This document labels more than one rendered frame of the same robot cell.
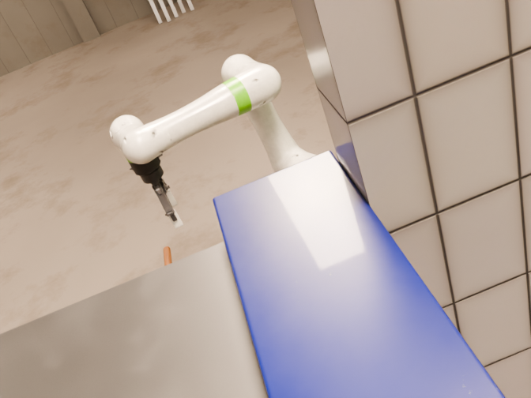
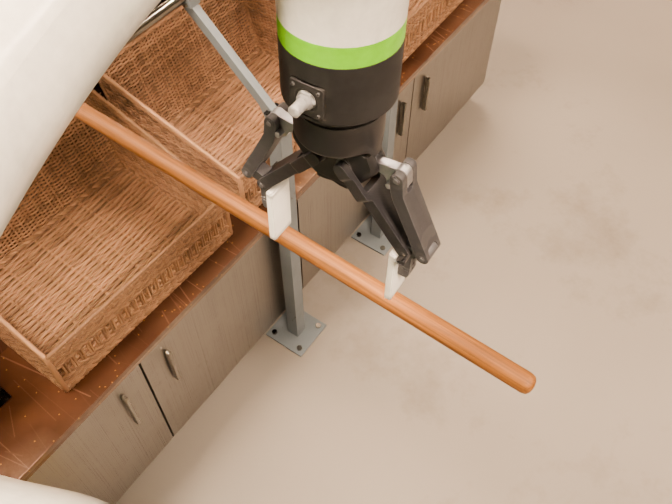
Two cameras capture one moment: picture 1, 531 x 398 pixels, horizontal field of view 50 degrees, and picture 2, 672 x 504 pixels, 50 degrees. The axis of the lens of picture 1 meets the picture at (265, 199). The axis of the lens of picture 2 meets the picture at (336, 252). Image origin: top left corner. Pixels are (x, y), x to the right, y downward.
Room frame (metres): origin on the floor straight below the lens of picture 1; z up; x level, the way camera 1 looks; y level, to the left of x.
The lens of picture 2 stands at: (1.93, -0.04, 2.05)
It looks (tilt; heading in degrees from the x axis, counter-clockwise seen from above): 54 degrees down; 126
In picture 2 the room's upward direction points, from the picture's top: straight up
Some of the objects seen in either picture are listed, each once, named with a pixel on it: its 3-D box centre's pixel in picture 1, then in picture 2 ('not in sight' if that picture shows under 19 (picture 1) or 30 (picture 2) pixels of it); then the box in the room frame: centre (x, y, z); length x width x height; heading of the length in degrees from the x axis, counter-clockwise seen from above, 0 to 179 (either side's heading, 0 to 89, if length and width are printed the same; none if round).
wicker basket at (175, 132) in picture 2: not in sight; (238, 84); (0.82, 1.04, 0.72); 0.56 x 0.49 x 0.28; 91
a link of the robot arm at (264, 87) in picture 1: (254, 87); not in sight; (1.68, -0.10, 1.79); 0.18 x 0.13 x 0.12; 107
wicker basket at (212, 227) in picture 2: not in sight; (72, 225); (0.83, 0.45, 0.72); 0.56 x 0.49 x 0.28; 89
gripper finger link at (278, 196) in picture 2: (175, 219); (279, 208); (1.62, 0.31, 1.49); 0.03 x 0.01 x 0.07; 94
